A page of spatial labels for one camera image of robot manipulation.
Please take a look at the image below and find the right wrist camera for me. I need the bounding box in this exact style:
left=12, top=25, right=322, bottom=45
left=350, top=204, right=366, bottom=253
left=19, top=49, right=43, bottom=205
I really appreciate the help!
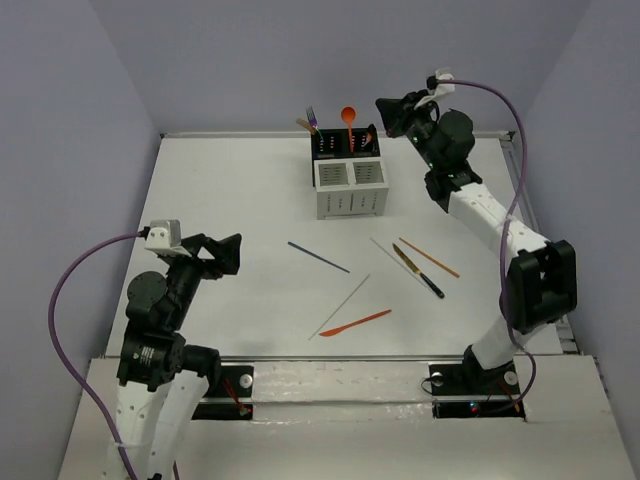
left=426, top=68, right=455, bottom=103

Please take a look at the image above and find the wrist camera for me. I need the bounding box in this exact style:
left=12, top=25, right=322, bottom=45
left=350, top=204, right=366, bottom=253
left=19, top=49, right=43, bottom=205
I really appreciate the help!
left=426, top=68, right=455, bottom=103
left=144, top=219, right=182, bottom=255

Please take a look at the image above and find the orange plastic knife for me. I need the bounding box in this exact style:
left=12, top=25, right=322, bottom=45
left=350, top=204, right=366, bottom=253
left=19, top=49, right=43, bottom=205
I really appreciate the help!
left=319, top=309, right=392, bottom=337

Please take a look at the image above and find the gold metal fork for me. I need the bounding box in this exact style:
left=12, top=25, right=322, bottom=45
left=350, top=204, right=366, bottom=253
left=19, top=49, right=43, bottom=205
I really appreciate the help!
left=295, top=118, right=316, bottom=135

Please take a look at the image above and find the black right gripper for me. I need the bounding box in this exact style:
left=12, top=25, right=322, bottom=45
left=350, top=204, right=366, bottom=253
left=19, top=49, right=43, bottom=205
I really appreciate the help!
left=376, top=90, right=442, bottom=171

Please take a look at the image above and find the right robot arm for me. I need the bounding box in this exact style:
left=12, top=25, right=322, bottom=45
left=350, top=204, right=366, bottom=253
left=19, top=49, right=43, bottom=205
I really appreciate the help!
left=375, top=90, right=578, bottom=395

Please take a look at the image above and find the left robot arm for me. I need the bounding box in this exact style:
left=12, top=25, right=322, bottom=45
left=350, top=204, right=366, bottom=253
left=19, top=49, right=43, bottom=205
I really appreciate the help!
left=101, top=226, right=242, bottom=479

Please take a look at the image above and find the gold black-handled knife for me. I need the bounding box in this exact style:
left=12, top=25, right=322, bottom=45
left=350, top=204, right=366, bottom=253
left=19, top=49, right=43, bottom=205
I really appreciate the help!
left=392, top=243, right=445, bottom=299

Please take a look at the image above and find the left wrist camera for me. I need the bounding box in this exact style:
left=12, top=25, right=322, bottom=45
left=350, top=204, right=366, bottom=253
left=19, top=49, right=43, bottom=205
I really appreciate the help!
left=144, top=219, right=182, bottom=255

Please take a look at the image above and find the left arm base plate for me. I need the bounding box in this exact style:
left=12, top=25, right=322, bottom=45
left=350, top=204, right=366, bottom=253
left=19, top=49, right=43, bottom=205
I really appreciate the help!
left=192, top=363, right=255, bottom=421

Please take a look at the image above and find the orange wooden chopstick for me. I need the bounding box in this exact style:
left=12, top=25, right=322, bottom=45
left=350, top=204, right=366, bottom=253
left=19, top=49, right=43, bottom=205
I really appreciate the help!
left=398, top=237, right=460, bottom=279

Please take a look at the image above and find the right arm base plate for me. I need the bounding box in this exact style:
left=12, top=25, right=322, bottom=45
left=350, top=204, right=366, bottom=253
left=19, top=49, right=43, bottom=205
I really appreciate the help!
left=420, top=362, right=526, bottom=419

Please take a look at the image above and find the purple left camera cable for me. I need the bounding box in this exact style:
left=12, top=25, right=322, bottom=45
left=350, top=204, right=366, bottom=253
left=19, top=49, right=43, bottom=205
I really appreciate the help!
left=48, top=230, right=179, bottom=480

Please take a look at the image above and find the dark blue chopstick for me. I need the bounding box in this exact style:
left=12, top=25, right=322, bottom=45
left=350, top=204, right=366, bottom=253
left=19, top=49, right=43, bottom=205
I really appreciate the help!
left=287, top=241, right=351, bottom=274

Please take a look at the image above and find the orange plastic spoon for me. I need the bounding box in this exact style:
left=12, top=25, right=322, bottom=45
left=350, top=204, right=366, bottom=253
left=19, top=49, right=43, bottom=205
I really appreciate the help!
left=341, top=106, right=357, bottom=153

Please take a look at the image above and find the iridescent metal fork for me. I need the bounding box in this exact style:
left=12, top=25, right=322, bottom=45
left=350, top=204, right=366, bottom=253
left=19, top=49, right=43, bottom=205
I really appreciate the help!
left=306, top=106, right=323, bottom=140

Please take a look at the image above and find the black utensil caddy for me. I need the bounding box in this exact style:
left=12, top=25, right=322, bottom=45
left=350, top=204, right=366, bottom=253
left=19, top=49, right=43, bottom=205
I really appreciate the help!
left=311, top=127, right=381, bottom=161

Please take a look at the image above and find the white utensil caddy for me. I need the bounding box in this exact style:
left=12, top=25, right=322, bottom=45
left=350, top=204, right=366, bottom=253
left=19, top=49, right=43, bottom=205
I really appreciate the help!
left=314, top=157, right=389, bottom=220

